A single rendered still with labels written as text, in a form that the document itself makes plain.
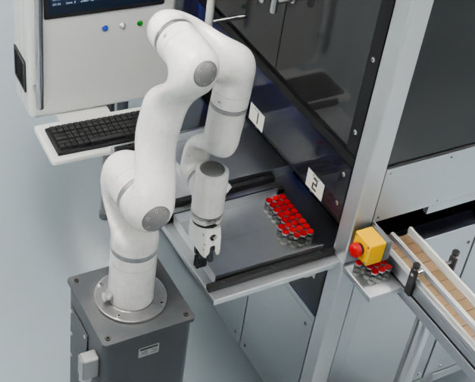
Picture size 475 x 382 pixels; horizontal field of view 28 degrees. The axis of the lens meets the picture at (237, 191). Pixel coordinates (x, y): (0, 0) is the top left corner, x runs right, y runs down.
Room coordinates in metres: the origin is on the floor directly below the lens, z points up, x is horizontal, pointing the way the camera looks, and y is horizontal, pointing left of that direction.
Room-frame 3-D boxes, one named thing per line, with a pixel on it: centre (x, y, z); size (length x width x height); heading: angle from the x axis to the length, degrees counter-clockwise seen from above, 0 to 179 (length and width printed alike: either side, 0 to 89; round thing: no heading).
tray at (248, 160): (2.33, 0.05, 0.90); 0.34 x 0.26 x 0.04; 124
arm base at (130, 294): (1.71, 0.23, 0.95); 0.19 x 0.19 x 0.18
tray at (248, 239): (1.99, -0.05, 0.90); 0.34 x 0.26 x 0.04; 124
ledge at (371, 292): (1.92, -0.42, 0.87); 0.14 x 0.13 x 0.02; 124
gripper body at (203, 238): (1.83, 0.07, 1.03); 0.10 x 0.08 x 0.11; 34
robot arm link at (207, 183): (1.83, 0.07, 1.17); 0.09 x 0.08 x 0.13; 34
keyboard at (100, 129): (2.48, 0.44, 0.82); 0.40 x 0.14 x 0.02; 122
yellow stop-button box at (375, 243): (1.91, -0.38, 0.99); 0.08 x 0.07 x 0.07; 124
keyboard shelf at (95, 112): (2.52, 0.47, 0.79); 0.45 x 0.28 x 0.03; 122
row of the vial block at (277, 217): (2.05, -0.14, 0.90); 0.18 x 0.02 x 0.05; 34
